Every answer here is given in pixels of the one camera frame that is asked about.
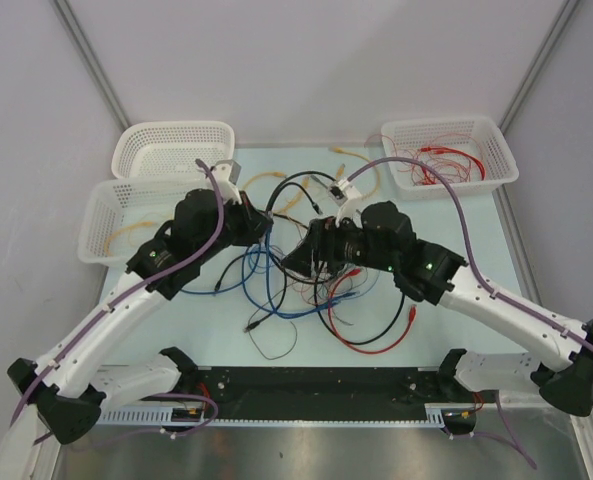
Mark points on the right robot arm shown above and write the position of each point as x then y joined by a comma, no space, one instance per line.
557,361

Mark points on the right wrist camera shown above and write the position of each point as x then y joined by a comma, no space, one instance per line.
347,198

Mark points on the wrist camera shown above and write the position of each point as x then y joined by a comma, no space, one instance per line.
224,174
347,198

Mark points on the white basket back left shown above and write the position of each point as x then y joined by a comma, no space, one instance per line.
171,147

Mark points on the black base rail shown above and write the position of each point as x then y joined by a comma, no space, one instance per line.
323,394

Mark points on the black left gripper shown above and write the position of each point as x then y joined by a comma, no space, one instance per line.
254,222

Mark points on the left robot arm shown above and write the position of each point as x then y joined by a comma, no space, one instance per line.
64,393

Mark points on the translucent basket front left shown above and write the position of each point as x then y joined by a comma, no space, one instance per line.
122,214

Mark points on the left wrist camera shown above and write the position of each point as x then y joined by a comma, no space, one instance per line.
224,174

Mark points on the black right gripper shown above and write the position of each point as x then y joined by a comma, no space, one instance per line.
319,246

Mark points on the white basket right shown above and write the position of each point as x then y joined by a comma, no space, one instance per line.
469,151

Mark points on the white basket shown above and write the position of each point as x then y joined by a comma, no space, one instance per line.
171,147
469,151

